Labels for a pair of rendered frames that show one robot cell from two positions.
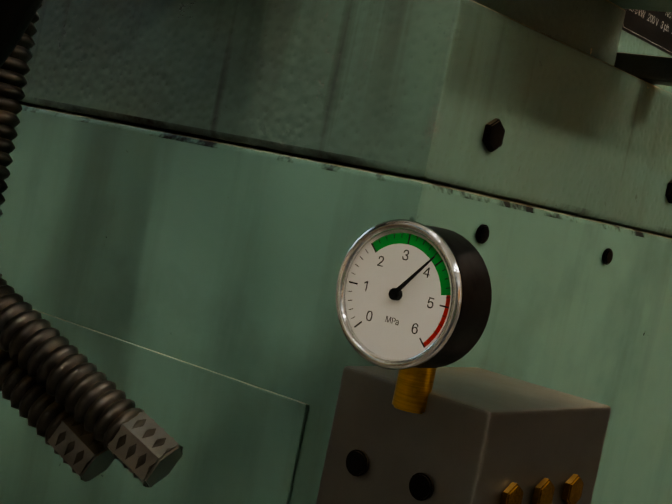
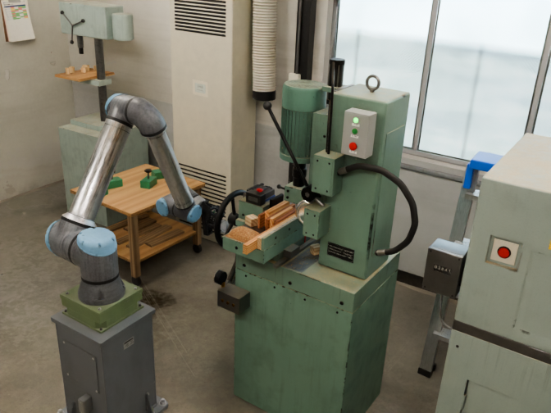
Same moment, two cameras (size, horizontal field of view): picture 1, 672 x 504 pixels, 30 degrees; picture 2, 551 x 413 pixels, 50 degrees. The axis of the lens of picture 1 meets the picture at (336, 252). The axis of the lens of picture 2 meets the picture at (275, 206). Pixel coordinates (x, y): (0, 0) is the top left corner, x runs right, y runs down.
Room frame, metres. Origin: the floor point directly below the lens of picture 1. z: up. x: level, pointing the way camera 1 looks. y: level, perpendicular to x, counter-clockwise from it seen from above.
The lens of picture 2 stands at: (0.61, -2.26, 2.00)
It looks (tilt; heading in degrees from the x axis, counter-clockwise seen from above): 24 degrees down; 86
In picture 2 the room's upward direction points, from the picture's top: 3 degrees clockwise
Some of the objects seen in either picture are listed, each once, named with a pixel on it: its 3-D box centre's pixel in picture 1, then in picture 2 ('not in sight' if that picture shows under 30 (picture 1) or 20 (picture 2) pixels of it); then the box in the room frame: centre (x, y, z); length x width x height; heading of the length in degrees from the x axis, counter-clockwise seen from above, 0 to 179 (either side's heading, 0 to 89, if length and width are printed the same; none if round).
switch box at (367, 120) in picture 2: not in sight; (358, 133); (1.03, -0.26, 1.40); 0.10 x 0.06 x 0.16; 143
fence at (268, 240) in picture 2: not in sight; (302, 219); (0.88, 0.01, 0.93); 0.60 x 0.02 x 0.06; 53
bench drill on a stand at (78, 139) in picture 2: not in sight; (105, 115); (-0.41, 2.08, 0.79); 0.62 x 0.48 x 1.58; 146
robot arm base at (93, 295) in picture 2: not in sight; (101, 283); (0.04, -0.15, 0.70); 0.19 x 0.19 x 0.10
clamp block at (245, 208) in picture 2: not in sight; (259, 207); (0.70, 0.15, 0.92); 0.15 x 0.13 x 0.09; 53
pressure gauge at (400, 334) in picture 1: (414, 317); (220, 279); (0.54, -0.04, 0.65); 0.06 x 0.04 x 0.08; 53
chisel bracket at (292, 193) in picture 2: not in sight; (302, 196); (0.87, 0.03, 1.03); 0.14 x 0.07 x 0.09; 143
